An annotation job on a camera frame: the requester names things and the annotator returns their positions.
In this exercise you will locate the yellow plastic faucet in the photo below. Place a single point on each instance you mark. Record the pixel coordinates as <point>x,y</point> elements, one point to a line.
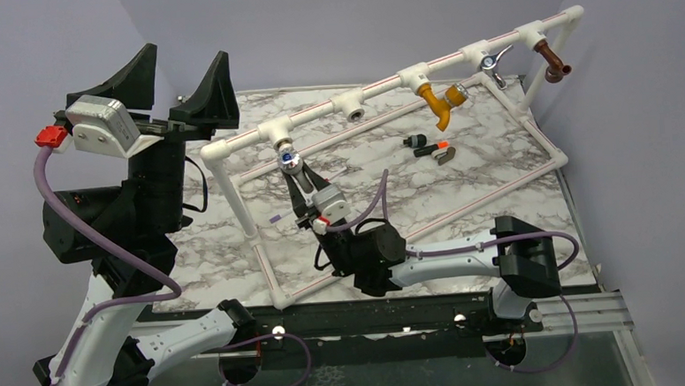
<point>442,107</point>

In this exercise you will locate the black orange marker pen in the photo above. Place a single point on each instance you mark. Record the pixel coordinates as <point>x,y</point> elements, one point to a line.
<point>429,149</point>

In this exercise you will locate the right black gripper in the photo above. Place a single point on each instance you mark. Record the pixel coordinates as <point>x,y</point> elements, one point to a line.
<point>304,211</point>

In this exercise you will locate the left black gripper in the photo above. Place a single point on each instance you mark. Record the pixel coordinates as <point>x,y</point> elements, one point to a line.
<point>204,112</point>

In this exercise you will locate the white PVC pipe frame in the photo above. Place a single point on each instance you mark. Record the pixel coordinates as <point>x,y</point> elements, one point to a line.
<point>459,67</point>

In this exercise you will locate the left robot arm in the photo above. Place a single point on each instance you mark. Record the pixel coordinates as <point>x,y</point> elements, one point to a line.
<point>124,230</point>

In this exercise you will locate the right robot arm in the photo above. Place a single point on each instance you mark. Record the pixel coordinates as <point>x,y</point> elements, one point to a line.
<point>371,250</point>

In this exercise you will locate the white faucet chrome knob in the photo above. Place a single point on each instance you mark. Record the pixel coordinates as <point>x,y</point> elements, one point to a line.
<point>290,163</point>

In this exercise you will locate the black mounting rail base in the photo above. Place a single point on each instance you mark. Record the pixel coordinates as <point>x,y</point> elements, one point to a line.
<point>341,333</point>

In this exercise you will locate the brown plastic faucet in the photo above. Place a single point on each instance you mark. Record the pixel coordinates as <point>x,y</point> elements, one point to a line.
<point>555,69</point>

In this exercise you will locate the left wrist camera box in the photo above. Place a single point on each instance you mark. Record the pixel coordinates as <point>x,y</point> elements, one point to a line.
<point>104,126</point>

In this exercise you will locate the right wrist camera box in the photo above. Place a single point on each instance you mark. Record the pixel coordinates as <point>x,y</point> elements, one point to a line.
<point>331,206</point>

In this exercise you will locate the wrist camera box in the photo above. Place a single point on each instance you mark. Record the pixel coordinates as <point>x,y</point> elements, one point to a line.
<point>104,126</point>
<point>331,206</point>

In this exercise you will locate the small black grey cap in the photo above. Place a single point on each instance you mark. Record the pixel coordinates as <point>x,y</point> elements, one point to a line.
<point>415,141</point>

